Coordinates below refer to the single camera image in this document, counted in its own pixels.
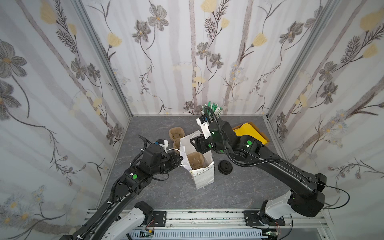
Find yellow napkins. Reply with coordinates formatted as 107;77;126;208
233;122;269;145

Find stack of black lids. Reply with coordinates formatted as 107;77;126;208
218;160;233;175

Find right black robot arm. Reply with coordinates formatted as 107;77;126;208
190;116;327;226

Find aluminium mounting rail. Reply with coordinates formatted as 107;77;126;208
80;208;331;240

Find brown pulp cup carrier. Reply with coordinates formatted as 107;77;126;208
187;152;207;170

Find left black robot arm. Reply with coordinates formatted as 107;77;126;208
60;144;183;240

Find green white straw bundle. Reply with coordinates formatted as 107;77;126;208
202;101;223;117

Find brown cardboard tray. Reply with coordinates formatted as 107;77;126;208
232;121;271;146

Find white cartoon paper gift bag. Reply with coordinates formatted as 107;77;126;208
170;131;215;190

